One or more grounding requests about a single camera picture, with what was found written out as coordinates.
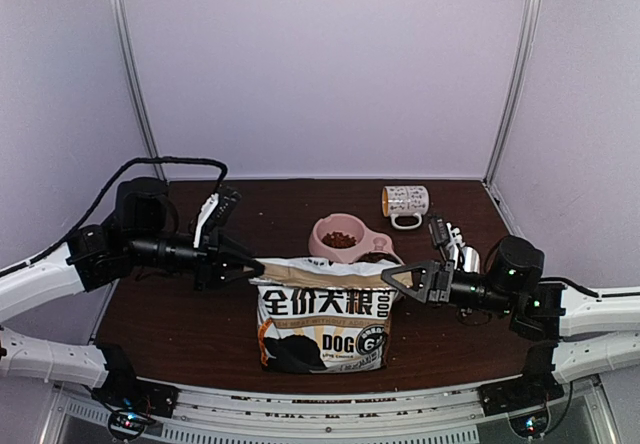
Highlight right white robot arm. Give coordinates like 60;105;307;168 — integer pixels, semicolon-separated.
381;236;639;406

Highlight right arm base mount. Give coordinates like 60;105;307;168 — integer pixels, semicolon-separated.
478;343;565;441

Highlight aluminium frame post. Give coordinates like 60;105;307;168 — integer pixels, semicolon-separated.
483;0;542;188
110;0;160;158

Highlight brown dog kibble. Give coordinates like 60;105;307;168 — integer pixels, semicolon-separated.
322;231;391;264

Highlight dog food bag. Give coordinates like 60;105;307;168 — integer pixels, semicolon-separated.
250;257;399;374

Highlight metal food scoop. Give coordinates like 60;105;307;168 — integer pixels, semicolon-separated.
461;246;482;274

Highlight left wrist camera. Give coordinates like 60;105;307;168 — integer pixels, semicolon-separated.
193;187;242;249

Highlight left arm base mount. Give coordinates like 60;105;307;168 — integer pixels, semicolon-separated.
87;379;179;443

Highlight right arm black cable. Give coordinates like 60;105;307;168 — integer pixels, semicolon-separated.
542;276;601;300

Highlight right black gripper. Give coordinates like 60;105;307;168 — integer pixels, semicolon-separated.
382;260;517;317

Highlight white patterned mug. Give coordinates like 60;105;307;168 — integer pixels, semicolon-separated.
381;185;430;231

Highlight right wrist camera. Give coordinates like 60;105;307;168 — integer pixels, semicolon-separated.
427;215;466;268

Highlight pink double pet bowl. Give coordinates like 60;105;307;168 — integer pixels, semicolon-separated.
308;213;402;264

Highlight left aluminium frame post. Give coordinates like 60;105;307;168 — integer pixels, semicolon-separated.
110;0;160;158

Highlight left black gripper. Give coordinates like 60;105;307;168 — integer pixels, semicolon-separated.
127;227;264;292

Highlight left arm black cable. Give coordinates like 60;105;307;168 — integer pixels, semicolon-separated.
0;156;229;275

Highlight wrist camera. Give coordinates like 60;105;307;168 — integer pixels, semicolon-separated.
193;187;242;249
427;215;466;268

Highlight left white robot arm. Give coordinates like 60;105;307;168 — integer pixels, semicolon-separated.
1;177;264;408

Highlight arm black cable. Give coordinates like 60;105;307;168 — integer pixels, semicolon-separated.
542;276;601;300
0;156;229;275

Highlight right aluminium frame post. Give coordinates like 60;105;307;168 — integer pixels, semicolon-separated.
483;0;542;188

